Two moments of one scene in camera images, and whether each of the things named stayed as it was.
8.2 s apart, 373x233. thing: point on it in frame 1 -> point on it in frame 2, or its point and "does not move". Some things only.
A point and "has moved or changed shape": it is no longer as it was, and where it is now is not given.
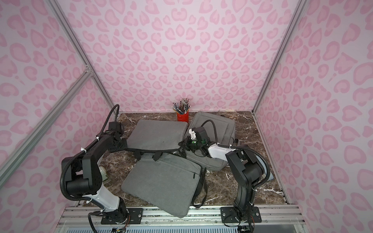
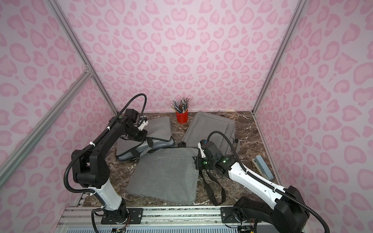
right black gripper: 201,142 -> 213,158
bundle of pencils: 182,108 does not move
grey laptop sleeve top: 156,135 has moved or changed shape
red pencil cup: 183,117 does not move
